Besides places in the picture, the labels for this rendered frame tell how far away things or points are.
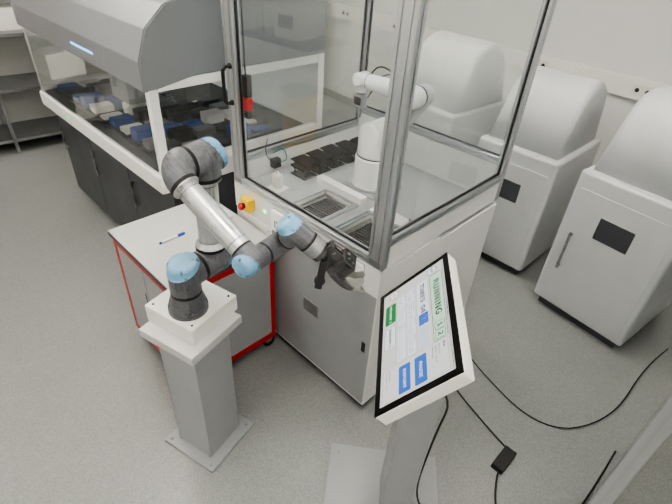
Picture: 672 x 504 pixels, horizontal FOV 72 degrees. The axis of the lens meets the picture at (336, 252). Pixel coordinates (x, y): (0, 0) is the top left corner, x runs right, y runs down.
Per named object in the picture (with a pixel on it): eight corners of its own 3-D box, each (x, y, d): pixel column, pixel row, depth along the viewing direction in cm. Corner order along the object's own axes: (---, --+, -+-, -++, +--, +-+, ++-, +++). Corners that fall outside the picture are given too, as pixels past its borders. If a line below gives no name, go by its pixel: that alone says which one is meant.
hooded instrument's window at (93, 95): (160, 176, 251) (144, 91, 225) (42, 91, 349) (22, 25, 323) (314, 129, 319) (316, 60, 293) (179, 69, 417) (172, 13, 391)
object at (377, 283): (377, 298, 196) (381, 272, 188) (236, 204, 252) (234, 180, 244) (491, 222, 253) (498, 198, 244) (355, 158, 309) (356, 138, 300)
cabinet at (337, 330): (361, 415, 242) (379, 300, 195) (244, 312, 299) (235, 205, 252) (461, 327, 299) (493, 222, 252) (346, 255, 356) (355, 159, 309)
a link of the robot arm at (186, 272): (162, 289, 173) (156, 260, 165) (190, 272, 182) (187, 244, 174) (183, 303, 168) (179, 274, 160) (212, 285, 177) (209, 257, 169)
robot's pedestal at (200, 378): (212, 473, 213) (191, 362, 168) (165, 441, 224) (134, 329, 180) (253, 424, 234) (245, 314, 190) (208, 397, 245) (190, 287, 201)
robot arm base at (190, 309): (192, 326, 172) (189, 307, 166) (159, 312, 177) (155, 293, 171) (216, 302, 184) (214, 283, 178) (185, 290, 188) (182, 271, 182)
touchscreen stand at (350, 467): (318, 546, 191) (330, 388, 131) (331, 446, 227) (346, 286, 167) (440, 565, 188) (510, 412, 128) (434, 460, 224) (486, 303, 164)
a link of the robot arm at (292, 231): (279, 217, 147) (294, 206, 141) (305, 238, 151) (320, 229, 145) (269, 234, 143) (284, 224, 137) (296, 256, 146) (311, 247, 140)
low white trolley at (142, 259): (192, 401, 243) (170, 291, 198) (136, 336, 277) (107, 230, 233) (278, 345, 278) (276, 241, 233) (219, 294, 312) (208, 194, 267)
